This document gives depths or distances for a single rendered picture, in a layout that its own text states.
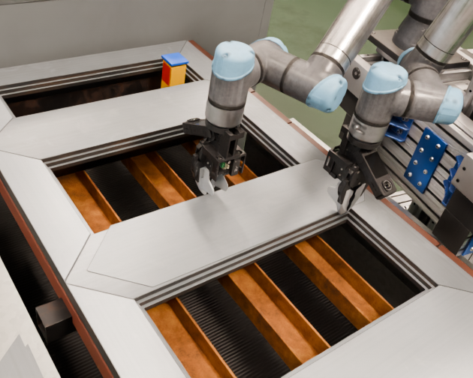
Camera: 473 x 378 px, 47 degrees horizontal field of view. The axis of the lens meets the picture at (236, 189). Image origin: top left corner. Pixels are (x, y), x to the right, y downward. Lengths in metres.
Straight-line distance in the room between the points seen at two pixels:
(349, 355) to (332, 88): 0.48
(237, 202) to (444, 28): 0.56
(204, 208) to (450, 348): 0.56
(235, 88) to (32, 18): 0.79
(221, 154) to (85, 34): 0.77
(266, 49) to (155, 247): 0.45
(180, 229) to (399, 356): 0.49
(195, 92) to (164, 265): 0.66
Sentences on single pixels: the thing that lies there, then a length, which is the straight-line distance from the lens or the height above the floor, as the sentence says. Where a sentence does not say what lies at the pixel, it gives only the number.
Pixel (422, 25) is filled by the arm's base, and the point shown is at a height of 1.12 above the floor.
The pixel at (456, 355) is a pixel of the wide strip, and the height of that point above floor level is 0.85.
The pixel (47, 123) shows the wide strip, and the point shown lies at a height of 0.85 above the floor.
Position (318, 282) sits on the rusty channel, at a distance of 1.31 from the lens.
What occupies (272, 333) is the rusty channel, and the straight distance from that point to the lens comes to 1.17.
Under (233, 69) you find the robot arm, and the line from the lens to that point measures 1.00.
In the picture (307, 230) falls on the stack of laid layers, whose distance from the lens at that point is 1.21.
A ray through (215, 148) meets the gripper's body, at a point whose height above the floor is 0.99.
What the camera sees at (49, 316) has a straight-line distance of 1.08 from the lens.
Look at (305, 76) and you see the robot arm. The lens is 1.05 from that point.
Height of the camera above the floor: 1.64
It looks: 39 degrees down
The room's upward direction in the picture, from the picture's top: 12 degrees clockwise
